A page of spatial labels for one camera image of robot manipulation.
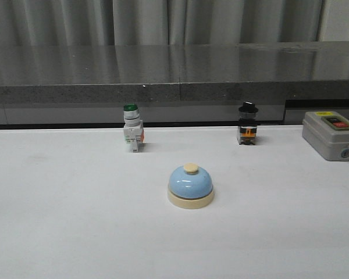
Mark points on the grey curtain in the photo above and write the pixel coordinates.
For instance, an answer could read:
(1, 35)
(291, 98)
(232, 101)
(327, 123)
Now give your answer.
(46, 23)

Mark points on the black selector switch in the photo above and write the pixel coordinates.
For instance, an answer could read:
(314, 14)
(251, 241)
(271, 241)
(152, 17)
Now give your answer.
(247, 126)

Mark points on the green pushbutton switch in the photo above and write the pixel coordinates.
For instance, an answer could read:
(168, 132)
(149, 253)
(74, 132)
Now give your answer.
(133, 129)

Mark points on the grey granite counter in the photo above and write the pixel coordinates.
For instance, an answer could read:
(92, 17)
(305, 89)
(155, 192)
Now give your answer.
(191, 85)

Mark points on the grey on-off switch box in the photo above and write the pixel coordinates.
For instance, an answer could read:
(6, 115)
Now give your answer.
(328, 133)

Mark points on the blue and cream call bell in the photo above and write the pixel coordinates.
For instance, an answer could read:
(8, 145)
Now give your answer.
(190, 187)

